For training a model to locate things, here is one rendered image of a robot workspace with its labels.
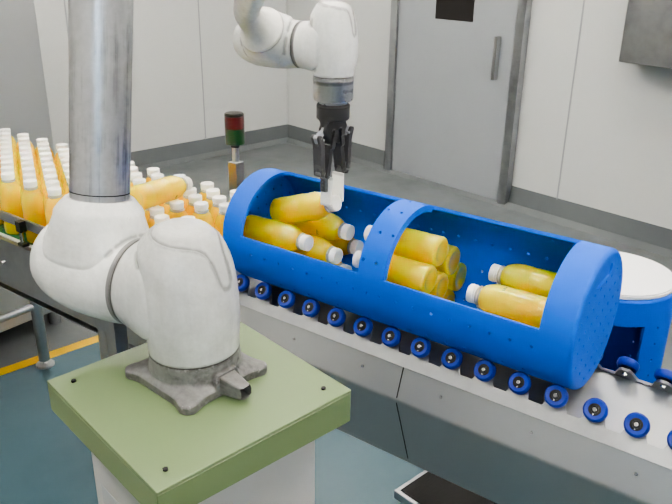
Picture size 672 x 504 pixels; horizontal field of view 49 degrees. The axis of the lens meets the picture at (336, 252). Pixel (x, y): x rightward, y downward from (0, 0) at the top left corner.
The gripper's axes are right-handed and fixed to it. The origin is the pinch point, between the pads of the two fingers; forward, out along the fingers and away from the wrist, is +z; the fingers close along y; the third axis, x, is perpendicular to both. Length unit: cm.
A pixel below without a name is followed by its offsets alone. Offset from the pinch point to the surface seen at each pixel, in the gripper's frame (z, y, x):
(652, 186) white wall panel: 84, 344, 5
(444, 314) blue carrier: 14.9, -13.7, -38.3
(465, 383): 30, -11, -43
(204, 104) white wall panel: 77, 320, 380
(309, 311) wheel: 26.9, -10.9, -1.8
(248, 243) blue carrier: 12.9, -13.7, 14.3
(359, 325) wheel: 26.3, -10.2, -15.7
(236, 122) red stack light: -1, 35, 64
